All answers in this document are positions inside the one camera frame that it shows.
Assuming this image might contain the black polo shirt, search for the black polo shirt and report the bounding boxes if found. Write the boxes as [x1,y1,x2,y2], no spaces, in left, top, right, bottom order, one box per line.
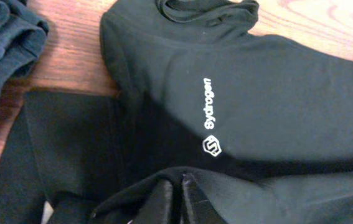
[0,1,353,223]

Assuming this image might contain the folded navy blue garment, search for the folded navy blue garment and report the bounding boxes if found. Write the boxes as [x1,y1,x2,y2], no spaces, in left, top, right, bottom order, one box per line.
[0,0,49,95]

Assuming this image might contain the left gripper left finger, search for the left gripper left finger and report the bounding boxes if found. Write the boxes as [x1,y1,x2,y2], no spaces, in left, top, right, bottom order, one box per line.
[128,180,173,224]

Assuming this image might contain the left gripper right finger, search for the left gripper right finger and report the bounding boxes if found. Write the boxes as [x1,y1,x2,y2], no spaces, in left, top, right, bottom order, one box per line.
[181,173,227,224]

